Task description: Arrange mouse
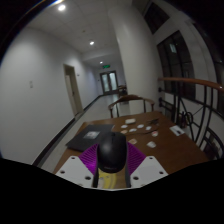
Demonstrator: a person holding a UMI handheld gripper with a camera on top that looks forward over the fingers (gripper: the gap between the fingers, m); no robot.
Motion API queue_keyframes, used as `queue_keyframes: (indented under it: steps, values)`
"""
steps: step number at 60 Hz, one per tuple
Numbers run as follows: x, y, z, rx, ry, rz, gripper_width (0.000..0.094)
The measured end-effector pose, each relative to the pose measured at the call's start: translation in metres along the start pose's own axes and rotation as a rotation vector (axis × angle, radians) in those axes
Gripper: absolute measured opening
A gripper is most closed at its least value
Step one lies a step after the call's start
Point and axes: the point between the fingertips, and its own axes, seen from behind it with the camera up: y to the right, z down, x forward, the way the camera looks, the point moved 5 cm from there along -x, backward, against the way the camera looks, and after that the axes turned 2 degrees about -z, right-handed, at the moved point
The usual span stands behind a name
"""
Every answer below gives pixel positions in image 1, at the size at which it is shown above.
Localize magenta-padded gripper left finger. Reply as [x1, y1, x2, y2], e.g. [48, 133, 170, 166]
[55, 143, 100, 189]

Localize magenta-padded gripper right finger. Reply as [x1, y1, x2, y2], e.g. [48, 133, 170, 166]
[125, 142, 169, 189]

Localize black computer mouse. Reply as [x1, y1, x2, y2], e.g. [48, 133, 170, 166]
[96, 131, 128, 174]

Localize dark rectangular mouse pad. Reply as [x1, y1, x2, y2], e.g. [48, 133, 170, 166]
[65, 123, 116, 153]

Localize small dark gadget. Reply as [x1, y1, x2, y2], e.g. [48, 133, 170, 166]
[146, 118, 161, 127]

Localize white printed card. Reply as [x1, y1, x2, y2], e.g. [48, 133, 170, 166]
[168, 124, 186, 137]

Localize wooden armchair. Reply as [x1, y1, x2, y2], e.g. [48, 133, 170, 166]
[107, 94, 156, 119]

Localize pale side door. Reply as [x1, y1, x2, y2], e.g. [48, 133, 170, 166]
[62, 63, 84, 117]

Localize distant wooden chair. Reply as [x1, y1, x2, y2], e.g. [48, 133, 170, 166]
[116, 84, 128, 98]

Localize glass double door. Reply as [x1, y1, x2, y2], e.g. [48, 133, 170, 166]
[99, 70, 120, 95]

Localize wooden handrail with metal balusters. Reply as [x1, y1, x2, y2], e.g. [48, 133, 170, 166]
[156, 76, 224, 162]

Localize dark framed window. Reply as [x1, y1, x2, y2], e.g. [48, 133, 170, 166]
[143, 1, 224, 116]

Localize round ceiling lights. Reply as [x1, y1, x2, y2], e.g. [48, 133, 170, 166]
[56, 3, 106, 66]

